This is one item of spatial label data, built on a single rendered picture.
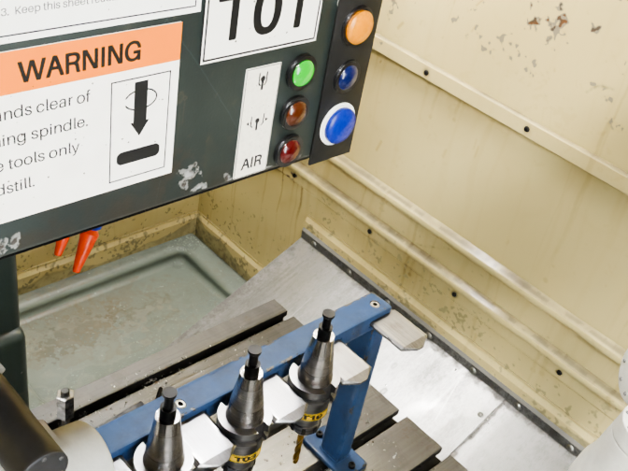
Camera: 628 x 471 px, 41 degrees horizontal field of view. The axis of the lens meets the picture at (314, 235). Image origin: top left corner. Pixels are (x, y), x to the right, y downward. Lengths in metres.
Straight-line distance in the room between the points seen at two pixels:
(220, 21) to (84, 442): 0.30
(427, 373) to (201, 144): 1.16
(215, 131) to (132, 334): 1.45
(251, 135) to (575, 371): 1.02
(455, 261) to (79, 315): 0.91
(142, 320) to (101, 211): 1.49
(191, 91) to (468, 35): 0.96
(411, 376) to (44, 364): 0.80
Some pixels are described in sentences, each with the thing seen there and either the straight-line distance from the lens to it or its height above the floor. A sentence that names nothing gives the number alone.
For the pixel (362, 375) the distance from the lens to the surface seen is 1.06.
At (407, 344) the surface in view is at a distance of 1.12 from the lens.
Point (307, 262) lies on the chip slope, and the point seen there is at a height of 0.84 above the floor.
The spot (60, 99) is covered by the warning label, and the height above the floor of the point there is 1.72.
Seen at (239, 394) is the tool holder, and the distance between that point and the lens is 0.94.
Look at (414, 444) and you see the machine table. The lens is 1.44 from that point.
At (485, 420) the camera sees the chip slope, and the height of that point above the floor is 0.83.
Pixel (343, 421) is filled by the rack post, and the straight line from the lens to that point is 1.30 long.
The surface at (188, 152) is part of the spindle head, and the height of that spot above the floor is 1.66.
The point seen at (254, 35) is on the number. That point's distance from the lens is 0.55.
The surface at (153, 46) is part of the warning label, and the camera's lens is 0.50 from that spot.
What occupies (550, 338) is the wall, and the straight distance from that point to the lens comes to 1.53.
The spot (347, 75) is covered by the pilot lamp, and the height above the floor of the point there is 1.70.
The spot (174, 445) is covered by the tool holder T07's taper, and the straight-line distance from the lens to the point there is 0.89.
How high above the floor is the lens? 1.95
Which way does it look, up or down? 35 degrees down
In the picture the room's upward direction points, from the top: 11 degrees clockwise
